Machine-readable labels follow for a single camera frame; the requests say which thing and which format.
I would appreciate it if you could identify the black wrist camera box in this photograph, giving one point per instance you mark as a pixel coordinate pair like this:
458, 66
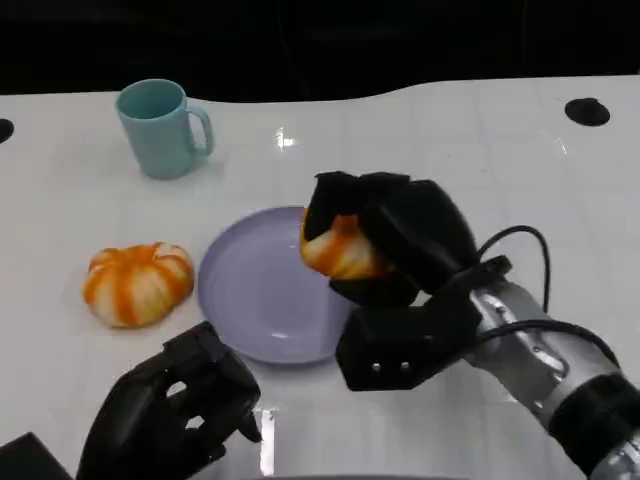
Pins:
395, 345
27, 460

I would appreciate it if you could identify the black table grommet hole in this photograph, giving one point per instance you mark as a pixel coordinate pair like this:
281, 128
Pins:
4, 131
587, 111

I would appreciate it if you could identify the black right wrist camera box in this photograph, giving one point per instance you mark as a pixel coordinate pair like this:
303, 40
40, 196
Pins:
395, 345

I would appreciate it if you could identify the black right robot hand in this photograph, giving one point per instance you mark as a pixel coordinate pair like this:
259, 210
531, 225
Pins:
425, 235

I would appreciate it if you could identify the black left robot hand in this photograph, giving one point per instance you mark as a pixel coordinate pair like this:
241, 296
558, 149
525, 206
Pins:
145, 415

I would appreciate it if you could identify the lilac plate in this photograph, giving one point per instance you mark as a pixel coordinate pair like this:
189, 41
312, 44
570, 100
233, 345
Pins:
255, 285

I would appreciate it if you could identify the orange white toy bread roll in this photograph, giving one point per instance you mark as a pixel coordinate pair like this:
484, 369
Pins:
137, 287
345, 252

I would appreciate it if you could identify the pale green mug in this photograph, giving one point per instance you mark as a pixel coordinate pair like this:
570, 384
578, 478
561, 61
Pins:
157, 137

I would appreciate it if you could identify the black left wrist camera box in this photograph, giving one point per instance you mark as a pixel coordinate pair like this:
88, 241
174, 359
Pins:
27, 460

